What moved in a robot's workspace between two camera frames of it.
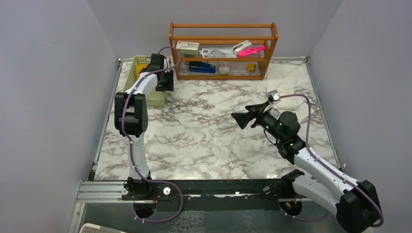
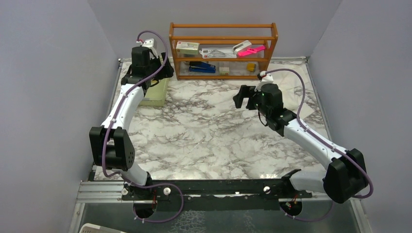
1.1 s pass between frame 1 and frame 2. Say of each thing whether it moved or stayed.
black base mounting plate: stayed
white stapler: stayed
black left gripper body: moved
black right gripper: moved
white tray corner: stayed
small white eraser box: stayed
